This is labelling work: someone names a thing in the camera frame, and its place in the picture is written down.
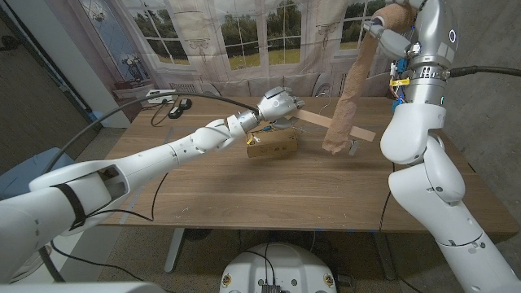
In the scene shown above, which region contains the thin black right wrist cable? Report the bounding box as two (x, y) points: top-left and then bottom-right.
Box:
(378, 162), (396, 233)

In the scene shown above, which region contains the printed window backdrop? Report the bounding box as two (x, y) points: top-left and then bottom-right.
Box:
(44, 0), (439, 123)

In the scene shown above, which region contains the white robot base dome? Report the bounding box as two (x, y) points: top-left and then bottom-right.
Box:
(219, 243), (338, 293)

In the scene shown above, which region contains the beige elastic arm wrap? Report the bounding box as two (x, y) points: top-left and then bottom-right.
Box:
(322, 2), (417, 155)

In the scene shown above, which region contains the black adapter cable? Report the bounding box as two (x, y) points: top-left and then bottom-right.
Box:
(141, 101), (176, 127)

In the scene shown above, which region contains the thin black left wrist cable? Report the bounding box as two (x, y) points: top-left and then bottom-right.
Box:
(85, 173), (170, 223)

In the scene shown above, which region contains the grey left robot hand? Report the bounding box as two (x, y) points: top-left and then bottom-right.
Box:
(238, 85), (305, 132)

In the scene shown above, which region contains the white power strip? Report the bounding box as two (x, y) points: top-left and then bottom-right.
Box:
(145, 89), (179, 105)

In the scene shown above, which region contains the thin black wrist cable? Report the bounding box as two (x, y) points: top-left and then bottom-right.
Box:
(378, 162), (396, 233)
(85, 173), (170, 223)

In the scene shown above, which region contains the grey table leg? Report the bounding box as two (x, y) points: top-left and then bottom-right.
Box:
(372, 231), (398, 281)
(164, 227), (186, 273)

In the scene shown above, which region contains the blue plastic bin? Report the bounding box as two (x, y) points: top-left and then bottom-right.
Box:
(0, 146), (66, 200)

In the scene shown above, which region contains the cardboard packing box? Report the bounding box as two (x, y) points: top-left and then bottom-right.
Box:
(246, 128), (299, 159)

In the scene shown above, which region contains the wooden hanger with metal clips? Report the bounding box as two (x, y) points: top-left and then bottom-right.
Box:
(284, 90), (376, 157)

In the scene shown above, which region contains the white robot torso edge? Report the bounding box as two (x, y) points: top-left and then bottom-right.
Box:
(0, 282), (164, 293)

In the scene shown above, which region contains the black base dome cable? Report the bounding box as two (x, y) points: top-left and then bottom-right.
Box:
(243, 243), (278, 286)

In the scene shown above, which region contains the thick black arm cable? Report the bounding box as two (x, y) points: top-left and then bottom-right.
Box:
(42, 92), (261, 174)
(447, 65), (521, 79)

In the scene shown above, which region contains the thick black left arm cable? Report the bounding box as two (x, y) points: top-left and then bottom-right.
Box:
(42, 92), (261, 174)

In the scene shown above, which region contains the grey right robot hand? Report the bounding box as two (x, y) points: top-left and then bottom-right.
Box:
(363, 0), (459, 107)

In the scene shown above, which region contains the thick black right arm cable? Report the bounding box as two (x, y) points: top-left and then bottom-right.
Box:
(447, 65), (521, 79)

